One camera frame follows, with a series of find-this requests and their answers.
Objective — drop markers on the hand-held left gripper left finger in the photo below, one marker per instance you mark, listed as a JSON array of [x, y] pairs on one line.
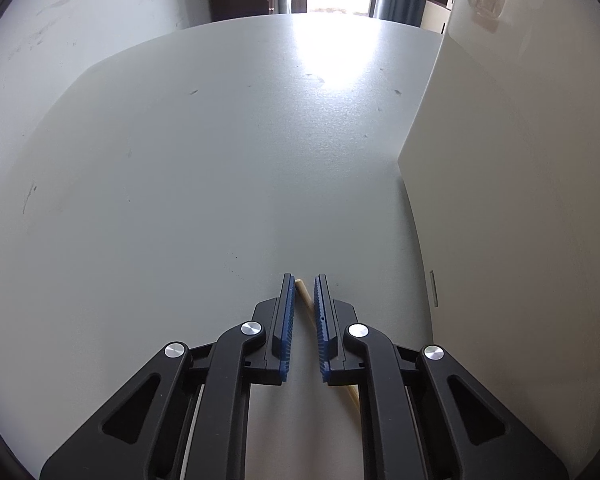
[[286, 330]]

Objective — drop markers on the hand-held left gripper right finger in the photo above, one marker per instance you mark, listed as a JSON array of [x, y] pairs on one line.
[[322, 330]]

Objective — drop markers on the light wooden chopstick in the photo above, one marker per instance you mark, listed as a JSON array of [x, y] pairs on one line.
[[304, 300]]

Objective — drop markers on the cream plastic utensil holder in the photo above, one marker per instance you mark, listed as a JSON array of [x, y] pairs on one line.
[[505, 160]]

